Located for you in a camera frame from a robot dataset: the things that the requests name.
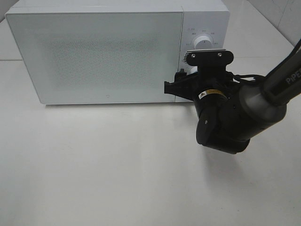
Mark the white microwave knob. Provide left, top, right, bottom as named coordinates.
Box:
left=189, top=66, right=198, bottom=75
left=193, top=34, right=213, bottom=49

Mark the white microwave oven body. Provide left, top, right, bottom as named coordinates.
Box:
left=5, top=0, right=230, bottom=102

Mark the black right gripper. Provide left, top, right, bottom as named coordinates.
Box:
left=164, top=66, right=233, bottom=101

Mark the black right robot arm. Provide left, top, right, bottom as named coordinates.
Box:
left=164, top=43, right=301, bottom=154

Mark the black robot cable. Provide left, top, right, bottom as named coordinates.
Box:
left=227, top=72, right=266, bottom=87

